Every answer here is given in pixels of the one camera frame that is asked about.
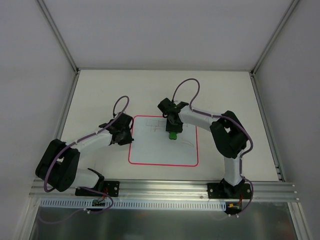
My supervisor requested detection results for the green whiteboard eraser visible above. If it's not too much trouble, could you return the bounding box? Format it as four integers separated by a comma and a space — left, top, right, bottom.
169, 131, 178, 140

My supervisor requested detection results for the pink framed whiteboard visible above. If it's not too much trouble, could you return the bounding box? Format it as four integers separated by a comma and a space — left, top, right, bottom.
128, 115, 199, 167

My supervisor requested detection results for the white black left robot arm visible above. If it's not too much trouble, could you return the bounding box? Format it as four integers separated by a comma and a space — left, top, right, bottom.
35, 113, 134, 196

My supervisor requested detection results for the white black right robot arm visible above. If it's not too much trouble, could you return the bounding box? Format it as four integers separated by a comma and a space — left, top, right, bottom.
157, 98, 249, 198

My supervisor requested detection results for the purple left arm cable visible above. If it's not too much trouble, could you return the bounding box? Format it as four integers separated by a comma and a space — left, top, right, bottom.
37, 95, 131, 223

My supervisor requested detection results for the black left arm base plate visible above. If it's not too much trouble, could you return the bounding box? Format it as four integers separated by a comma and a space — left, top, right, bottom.
75, 180, 120, 197

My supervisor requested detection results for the aluminium mounting rail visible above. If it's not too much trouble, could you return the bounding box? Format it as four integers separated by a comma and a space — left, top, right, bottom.
28, 178, 301, 203

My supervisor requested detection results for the aluminium left frame post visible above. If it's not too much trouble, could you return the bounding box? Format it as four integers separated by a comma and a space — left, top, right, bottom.
35, 0, 79, 74

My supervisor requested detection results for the aluminium frame post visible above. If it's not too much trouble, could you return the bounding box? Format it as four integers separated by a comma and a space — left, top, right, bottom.
250, 0, 301, 76
35, 0, 79, 74

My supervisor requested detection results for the white slotted cable duct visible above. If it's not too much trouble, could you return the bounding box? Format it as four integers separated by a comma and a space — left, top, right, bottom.
39, 198, 227, 212

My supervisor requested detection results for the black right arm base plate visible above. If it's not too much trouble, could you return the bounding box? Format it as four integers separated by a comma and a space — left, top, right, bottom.
207, 182, 252, 200

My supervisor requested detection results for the aluminium right frame post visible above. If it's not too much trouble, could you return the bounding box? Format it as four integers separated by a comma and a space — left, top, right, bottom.
250, 0, 301, 76

